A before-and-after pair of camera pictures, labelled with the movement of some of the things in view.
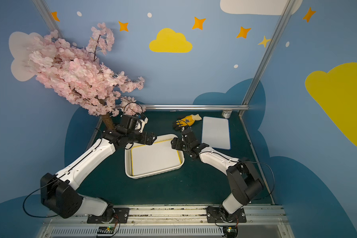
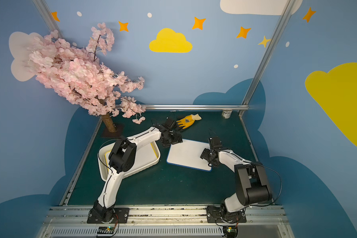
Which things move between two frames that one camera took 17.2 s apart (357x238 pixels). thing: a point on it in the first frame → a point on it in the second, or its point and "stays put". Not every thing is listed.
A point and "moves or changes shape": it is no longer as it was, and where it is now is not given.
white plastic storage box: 142,160 moves or changes shape
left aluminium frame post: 48,18 stays put
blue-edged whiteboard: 216,133 → 188,153
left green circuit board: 106,230 stays put
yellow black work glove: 186,121 stays put
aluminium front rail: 270,221 stays put
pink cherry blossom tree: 77,74 stays put
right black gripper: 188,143 → 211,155
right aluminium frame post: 247,102 stays put
